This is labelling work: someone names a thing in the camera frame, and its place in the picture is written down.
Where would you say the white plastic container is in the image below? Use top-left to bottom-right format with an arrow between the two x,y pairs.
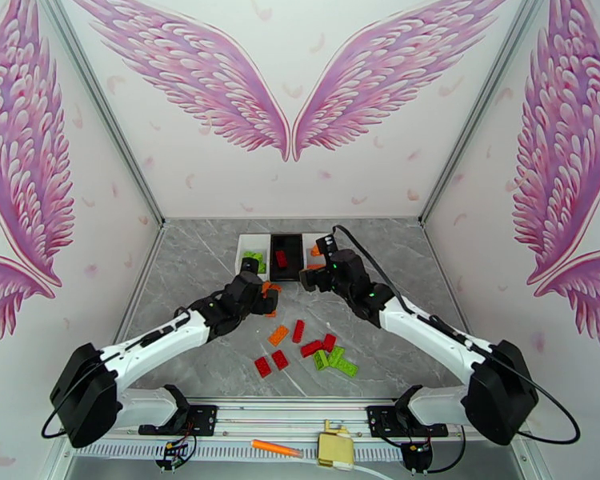
301,232 -> 339,276
234,233 -> 273,282

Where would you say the black plastic container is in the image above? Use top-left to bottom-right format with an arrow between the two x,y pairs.
269,233 -> 305,284

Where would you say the orange marker pen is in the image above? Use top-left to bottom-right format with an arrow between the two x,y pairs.
250,439 -> 304,458

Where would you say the black box with green light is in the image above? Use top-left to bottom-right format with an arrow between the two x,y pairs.
401,439 -> 435,476

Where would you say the white tube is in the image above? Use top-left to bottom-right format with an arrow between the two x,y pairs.
299,462 -> 381,480

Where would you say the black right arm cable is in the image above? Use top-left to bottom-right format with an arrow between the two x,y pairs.
332,225 -> 582,446

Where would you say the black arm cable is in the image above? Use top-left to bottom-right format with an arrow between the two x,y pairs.
41,290 -> 231,441
332,225 -> 582,446

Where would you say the aluminium frame bar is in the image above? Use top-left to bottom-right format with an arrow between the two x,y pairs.
112,226 -> 167,345
422,226 -> 474,334

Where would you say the aluminium linear rail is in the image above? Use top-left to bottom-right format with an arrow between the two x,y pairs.
54,396 -> 529,447

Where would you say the white slotted cable duct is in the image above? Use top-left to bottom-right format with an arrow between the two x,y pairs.
72,439 -> 406,464

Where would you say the small wired circuit board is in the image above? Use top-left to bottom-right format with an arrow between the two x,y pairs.
154,423 -> 200,473

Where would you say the black base cable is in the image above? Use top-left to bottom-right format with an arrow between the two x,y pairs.
427,426 -> 467,476

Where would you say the aluminium frame post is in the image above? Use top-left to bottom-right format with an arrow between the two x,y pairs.
418,0 -> 556,229
34,0 -> 167,229

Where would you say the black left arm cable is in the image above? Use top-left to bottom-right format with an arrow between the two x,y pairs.
41,290 -> 231,441

